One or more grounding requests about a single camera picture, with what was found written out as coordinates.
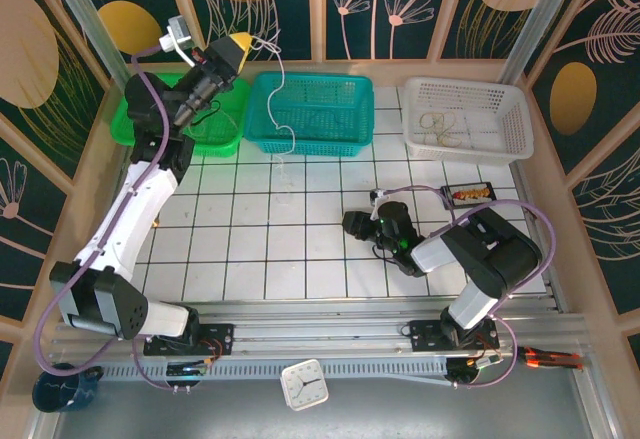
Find white grid mat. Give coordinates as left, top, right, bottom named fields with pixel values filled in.
left=107, top=83, right=549, bottom=301

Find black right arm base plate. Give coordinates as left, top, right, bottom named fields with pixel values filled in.
left=402, top=318, right=500, bottom=355

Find grey slotted cable duct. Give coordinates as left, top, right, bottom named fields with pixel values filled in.
left=102, top=358, right=451, bottom=384

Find white plastic basket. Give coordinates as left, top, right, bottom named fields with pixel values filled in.
left=402, top=76, right=536, bottom=165

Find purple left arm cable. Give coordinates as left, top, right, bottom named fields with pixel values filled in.
left=33, top=41, right=174, bottom=391

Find white square clock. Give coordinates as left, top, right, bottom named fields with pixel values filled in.
left=279, top=358, right=330, bottom=413

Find teal plastic basket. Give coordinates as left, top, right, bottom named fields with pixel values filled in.
left=242, top=70, right=376, bottom=156

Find dark blue mug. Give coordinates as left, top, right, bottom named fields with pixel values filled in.
left=32, top=362, right=105, bottom=414

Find green plastic basket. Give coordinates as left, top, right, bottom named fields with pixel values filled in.
left=109, top=72, right=252, bottom=158

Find aluminium frame post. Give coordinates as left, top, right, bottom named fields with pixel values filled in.
left=38, top=0, right=134, bottom=85
left=494, top=0, right=586, bottom=95

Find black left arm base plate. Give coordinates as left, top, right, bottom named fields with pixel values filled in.
left=143, top=322, right=235, bottom=358

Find thin white cable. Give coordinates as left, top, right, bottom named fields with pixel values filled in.
left=248, top=28, right=297, bottom=210

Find orange black hand tool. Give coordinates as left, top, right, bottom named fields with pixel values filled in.
left=514, top=345, right=585, bottom=371

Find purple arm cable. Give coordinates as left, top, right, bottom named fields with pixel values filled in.
left=33, top=41, right=174, bottom=391
left=384, top=184, right=557, bottom=391

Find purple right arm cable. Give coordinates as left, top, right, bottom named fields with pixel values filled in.
left=384, top=184, right=557, bottom=391

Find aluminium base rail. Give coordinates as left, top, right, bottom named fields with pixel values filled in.
left=49, top=298, right=586, bottom=360

